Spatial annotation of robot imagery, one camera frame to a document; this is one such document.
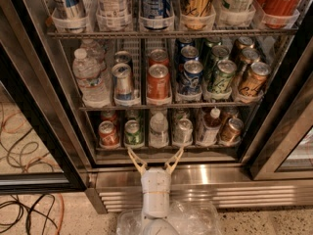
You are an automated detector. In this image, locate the rear water bottle middle shelf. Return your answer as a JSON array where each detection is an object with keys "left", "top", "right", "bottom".
[{"left": 80, "top": 39, "right": 107, "bottom": 71}]

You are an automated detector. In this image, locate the gold can middle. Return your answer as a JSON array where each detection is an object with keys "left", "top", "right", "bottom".
[{"left": 236, "top": 47, "right": 260, "bottom": 72}]

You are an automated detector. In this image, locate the copper can bottom shelf front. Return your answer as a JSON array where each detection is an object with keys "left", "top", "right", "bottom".
[{"left": 220, "top": 117, "right": 244, "bottom": 142}]

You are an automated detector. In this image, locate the green can middle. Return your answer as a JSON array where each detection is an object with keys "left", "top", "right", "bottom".
[{"left": 206, "top": 45, "right": 230, "bottom": 69}]

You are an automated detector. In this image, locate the red can shelf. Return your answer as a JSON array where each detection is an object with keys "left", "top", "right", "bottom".
[
  {"left": 98, "top": 120, "right": 119, "bottom": 147},
  {"left": 100, "top": 110, "right": 118, "bottom": 124}
]

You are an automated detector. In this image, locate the clear water bottle bottom shelf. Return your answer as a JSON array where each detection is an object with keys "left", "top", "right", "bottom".
[{"left": 149, "top": 113, "right": 169, "bottom": 148}]

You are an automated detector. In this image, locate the orange cable on floor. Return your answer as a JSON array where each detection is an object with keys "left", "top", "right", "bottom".
[{"left": 0, "top": 103, "right": 66, "bottom": 235}]

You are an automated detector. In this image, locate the gold can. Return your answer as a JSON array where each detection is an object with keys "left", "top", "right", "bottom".
[
  {"left": 232, "top": 36, "right": 254, "bottom": 54},
  {"left": 238, "top": 62, "right": 271, "bottom": 97},
  {"left": 236, "top": 47, "right": 260, "bottom": 72}
]

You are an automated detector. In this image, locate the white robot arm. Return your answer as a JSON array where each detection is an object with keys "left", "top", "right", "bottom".
[{"left": 127, "top": 148, "right": 184, "bottom": 235}]

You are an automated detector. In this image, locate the clear water bottle middle shelf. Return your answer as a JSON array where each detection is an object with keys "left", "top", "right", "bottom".
[{"left": 72, "top": 48, "right": 110, "bottom": 108}]

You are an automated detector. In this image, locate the orange can front middle shelf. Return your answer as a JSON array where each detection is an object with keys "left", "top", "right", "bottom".
[{"left": 147, "top": 64, "right": 170, "bottom": 100}]

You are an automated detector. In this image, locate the green can bottom shelf rear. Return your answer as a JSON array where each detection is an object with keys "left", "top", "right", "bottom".
[{"left": 126, "top": 110, "right": 142, "bottom": 122}]

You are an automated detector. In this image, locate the clear plastic bin on floor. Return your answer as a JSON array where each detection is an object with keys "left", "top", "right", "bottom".
[{"left": 116, "top": 201, "right": 222, "bottom": 235}]

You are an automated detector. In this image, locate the left glass fridge door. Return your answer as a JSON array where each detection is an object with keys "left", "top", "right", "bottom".
[{"left": 0, "top": 35, "right": 88, "bottom": 194}]

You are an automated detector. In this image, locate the silver can shelf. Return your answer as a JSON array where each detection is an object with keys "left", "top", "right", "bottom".
[
  {"left": 174, "top": 108, "right": 190, "bottom": 120},
  {"left": 173, "top": 118, "right": 193, "bottom": 144}
]

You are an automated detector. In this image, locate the red can bottom shelf rear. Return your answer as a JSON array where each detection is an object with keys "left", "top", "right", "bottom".
[{"left": 100, "top": 110, "right": 118, "bottom": 124}]

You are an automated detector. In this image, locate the copper can shelf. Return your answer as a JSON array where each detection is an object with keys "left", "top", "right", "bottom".
[
  {"left": 221, "top": 107, "right": 239, "bottom": 121},
  {"left": 220, "top": 117, "right": 244, "bottom": 142}
]

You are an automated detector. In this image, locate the silver blue can rear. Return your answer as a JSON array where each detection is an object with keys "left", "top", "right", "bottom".
[{"left": 113, "top": 50, "right": 132, "bottom": 66}]

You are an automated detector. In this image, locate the brown juice bottle white cap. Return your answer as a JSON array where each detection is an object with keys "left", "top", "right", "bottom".
[{"left": 196, "top": 108, "right": 221, "bottom": 146}]

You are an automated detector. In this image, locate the copper can bottom shelf rear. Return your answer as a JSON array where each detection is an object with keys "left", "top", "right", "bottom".
[{"left": 221, "top": 107, "right": 239, "bottom": 121}]

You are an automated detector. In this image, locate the yellow can top shelf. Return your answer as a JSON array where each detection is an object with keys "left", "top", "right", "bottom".
[{"left": 180, "top": 0, "right": 213, "bottom": 30}]

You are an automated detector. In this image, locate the right glass fridge door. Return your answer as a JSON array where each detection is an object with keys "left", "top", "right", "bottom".
[{"left": 250, "top": 75, "right": 313, "bottom": 180}]

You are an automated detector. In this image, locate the blue white can top shelf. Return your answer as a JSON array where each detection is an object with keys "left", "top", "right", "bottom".
[{"left": 54, "top": 0, "right": 86, "bottom": 23}]

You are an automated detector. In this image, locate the glass fridge door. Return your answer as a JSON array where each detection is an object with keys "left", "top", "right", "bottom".
[
  {"left": 0, "top": 35, "right": 88, "bottom": 194},
  {"left": 250, "top": 75, "right": 313, "bottom": 180}
]

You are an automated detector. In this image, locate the red coca cola can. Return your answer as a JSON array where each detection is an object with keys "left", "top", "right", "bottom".
[{"left": 256, "top": 0, "right": 300, "bottom": 28}]

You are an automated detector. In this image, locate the gold can rear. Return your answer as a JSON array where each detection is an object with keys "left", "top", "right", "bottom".
[{"left": 232, "top": 36, "right": 254, "bottom": 54}]

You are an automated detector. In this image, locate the green can bottom shelf front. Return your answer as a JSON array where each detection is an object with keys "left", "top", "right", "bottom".
[{"left": 124, "top": 119, "right": 143, "bottom": 145}]

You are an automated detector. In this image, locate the orange can rear middle shelf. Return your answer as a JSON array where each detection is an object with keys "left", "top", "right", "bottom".
[{"left": 148, "top": 49, "right": 169, "bottom": 67}]

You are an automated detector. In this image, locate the black cable on floor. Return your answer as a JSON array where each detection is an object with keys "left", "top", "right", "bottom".
[{"left": 0, "top": 127, "right": 59, "bottom": 235}]

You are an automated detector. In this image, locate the orange can shelf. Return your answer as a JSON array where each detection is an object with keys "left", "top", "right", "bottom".
[
  {"left": 147, "top": 64, "right": 170, "bottom": 100},
  {"left": 148, "top": 49, "right": 169, "bottom": 67}
]

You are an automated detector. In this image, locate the gold can front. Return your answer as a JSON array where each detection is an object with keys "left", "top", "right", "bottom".
[{"left": 238, "top": 62, "right": 271, "bottom": 97}]

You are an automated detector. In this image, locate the white label bottle top shelf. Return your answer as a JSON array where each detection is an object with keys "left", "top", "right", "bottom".
[{"left": 98, "top": 0, "right": 132, "bottom": 30}]

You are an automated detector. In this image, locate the silver blue can front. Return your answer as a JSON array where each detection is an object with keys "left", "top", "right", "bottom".
[{"left": 112, "top": 63, "right": 134, "bottom": 101}]

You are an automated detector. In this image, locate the green white can top shelf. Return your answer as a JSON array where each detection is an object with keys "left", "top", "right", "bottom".
[{"left": 218, "top": 0, "right": 255, "bottom": 25}]

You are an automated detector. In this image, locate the silver can bottom shelf rear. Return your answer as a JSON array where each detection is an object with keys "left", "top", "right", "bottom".
[{"left": 174, "top": 108, "right": 190, "bottom": 120}]

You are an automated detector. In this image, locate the red can bottom shelf front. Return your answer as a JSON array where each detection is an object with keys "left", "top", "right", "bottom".
[{"left": 98, "top": 120, "right": 119, "bottom": 147}]

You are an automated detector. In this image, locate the silver blue can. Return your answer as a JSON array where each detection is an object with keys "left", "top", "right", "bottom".
[
  {"left": 112, "top": 63, "right": 134, "bottom": 101},
  {"left": 113, "top": 50, "right": 132, "bottom": 66}
]

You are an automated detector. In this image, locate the clear water bottle shelf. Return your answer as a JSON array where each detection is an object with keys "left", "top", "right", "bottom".
[
  {"left": 72, "top": 48, "right": 110, "bottom": 108},
  {"left": 149, "top": 113, "right": 169, "bottom": 148}
]

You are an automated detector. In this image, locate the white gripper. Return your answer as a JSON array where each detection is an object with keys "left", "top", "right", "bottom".
[{"left": 127, "top": 147, "right": 184, "bottom": 218}]

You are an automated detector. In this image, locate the blue can middle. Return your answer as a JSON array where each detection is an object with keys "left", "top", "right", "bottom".
[{"left": 179, "top": 45, "right": 199, "bottom": 64}]

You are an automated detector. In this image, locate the silver can bottom shelf front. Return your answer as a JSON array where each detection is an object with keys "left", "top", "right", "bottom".
[{"left": 173, "top": 118, "right": 193, "bottom": 144}]

